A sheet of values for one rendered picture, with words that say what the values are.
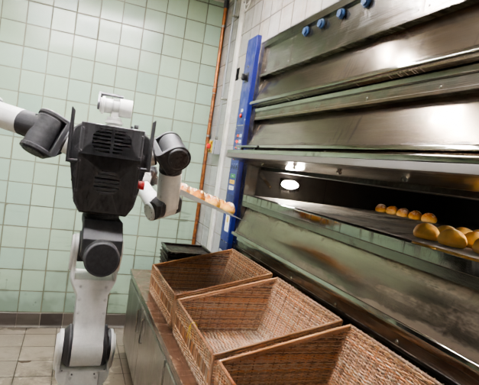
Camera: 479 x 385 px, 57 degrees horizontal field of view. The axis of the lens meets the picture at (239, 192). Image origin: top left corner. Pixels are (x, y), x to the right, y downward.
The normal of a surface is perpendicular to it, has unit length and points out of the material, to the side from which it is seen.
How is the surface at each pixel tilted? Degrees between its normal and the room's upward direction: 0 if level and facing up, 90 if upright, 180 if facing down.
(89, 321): 73
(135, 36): 90
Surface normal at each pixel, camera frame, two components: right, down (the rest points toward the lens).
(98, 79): 0.35, 0.10
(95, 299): 0.38, -0.18
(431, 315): -0.82, -0.45
